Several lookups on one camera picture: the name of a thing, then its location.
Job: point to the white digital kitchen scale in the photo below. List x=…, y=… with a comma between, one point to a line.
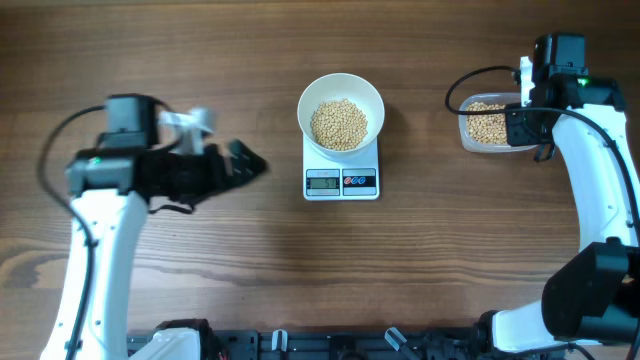
x=351, y=177

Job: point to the soybeans in white bowl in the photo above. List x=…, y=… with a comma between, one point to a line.
x=339, y=125

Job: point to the clear plastic container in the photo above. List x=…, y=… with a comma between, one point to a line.
x=487, y=101

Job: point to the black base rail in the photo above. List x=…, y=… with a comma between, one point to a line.
x=449, y=344

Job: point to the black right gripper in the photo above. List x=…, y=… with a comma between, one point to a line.
x=517, y=132

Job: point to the white round bowl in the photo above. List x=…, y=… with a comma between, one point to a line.
x=337, y=86

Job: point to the pile of soybeans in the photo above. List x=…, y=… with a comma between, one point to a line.
x=487, y=129

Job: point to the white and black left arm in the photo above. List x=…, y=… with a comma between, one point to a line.
x=147, y=151

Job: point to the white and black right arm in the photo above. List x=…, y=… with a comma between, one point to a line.
x=594, y=298

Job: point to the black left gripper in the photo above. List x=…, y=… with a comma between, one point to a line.
x=216, y=180

